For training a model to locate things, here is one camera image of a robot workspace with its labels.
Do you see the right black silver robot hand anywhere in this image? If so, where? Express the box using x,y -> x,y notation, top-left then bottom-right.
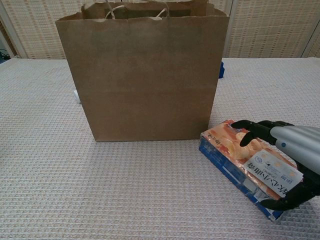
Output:
229,119 -> 320,211

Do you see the orange cookie box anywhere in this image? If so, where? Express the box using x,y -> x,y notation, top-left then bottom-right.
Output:
198,119 -> 305,222

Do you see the brown paper bag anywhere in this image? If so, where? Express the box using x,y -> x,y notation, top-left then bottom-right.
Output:
54,0 -> 230,143

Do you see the bamboo folding screen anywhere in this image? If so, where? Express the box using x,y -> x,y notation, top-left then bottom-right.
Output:
0,0 -> 320,60

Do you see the cream woven tablecloth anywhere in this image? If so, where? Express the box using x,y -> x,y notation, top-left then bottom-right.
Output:
0,56 -> 320,240

